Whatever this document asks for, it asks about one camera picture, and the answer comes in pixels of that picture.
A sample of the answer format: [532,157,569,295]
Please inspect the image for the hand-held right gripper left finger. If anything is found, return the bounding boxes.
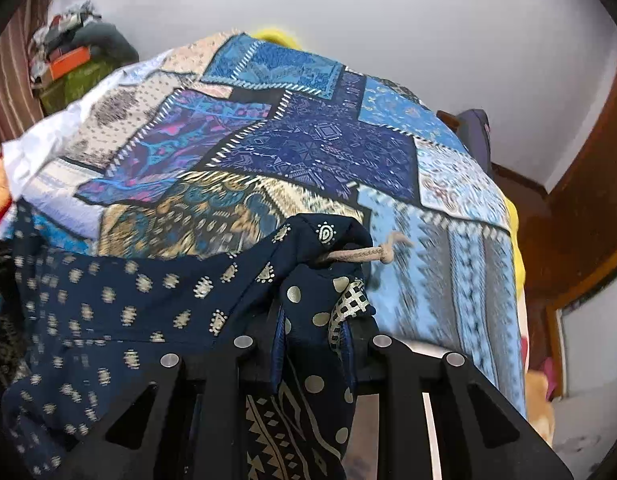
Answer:
[63,310,289,480]

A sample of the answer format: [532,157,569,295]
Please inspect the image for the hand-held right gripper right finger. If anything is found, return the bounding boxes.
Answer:
[341,316,575,480]

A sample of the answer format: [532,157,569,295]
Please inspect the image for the navy patterned hooded garment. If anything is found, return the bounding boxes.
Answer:
[1,212,379,480]

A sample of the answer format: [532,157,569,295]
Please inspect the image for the tan soft toy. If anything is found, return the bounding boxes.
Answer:
[526,367,557,443]

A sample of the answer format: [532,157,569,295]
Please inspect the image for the blue patchwork blanket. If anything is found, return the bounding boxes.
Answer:
[11,32,529,421]

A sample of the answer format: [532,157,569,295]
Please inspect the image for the grey backpack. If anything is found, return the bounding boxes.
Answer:
[456,109,494,181]

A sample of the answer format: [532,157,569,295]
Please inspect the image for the wooden door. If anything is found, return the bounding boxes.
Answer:
[519,35,617,311]

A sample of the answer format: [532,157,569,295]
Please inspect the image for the white bed sheet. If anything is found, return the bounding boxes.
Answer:
[1,50,164,241]

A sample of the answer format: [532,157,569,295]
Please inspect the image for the green patterned cloth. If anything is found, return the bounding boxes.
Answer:
[38,57,122,116]

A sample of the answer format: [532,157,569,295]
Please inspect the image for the orange box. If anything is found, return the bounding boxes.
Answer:
[48,46,94,81]

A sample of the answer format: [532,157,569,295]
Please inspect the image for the striped maroon curtain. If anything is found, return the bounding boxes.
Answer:
[0,0,59,146]

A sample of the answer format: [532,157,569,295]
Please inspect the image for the wooden bed frame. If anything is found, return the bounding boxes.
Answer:
[436,109,462,133]

